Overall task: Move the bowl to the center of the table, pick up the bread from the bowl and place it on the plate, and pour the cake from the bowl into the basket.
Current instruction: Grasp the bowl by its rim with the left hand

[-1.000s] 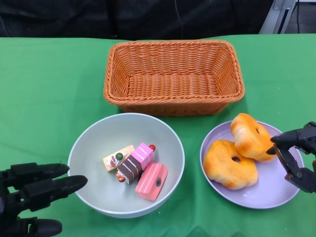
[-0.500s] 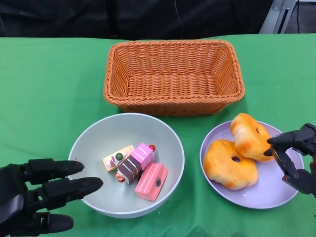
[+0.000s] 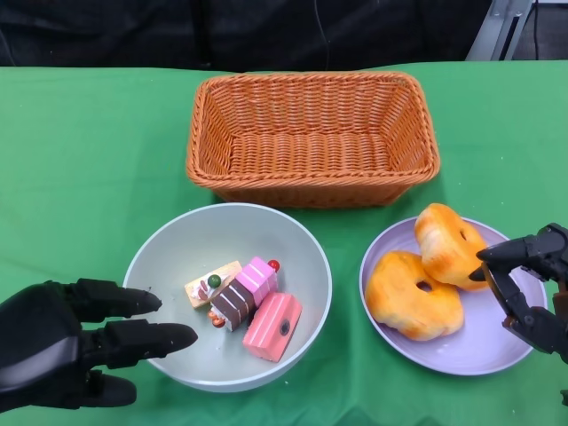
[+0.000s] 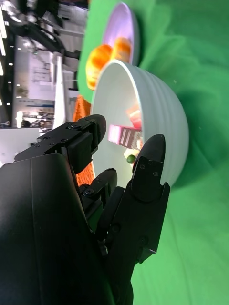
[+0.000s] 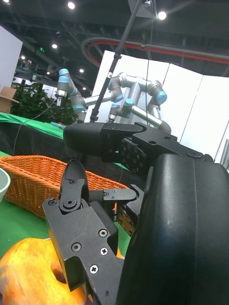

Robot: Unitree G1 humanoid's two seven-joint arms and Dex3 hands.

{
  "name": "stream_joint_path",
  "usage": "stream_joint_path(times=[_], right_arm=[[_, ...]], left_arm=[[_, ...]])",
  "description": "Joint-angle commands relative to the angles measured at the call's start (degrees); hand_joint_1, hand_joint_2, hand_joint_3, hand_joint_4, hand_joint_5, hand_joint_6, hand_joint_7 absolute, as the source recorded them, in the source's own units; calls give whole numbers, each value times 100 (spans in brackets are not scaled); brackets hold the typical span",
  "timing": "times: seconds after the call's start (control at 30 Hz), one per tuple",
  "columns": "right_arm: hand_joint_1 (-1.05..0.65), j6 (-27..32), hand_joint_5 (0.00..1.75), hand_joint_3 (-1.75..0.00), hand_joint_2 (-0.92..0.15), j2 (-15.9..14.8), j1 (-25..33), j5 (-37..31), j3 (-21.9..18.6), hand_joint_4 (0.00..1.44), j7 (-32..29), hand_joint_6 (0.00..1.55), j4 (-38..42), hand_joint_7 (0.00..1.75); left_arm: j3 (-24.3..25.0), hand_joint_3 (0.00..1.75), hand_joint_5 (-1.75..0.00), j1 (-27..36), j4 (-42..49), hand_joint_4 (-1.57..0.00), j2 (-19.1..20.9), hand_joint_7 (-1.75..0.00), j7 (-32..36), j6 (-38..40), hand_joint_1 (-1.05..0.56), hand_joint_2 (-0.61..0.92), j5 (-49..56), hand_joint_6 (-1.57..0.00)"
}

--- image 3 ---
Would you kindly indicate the orange wicker basket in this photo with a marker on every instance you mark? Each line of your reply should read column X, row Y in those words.
column 310, row 151

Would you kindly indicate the yellow cake slice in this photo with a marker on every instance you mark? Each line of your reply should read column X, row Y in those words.
column 199, row 290

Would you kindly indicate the pink layered cake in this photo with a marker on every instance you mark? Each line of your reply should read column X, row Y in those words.
column 270, row 328

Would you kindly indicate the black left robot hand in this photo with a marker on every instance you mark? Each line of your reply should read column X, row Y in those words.
column 40, row 346

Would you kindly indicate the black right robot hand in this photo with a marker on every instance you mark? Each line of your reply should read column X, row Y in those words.
column 541, row 248

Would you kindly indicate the grey metal frame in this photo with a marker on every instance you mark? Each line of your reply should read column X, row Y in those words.
column 494, row 31

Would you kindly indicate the orange donut bread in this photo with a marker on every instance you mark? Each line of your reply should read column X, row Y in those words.
column 408, row 306

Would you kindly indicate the lavender round plate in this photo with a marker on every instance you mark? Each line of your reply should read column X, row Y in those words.
column 470, row 350

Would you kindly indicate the grey round bowl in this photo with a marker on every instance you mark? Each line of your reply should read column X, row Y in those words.
column 222, row 235

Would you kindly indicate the plump orange croissant bread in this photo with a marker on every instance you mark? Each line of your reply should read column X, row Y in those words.
column 448, row 248

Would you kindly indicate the green tablecloth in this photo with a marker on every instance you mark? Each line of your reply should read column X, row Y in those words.
column 111, row 155

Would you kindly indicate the pink brown striped cake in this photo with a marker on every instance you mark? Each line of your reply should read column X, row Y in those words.
column 248, row 288

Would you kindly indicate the black backdrop cloth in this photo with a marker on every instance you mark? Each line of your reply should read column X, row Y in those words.
column 177, row 35

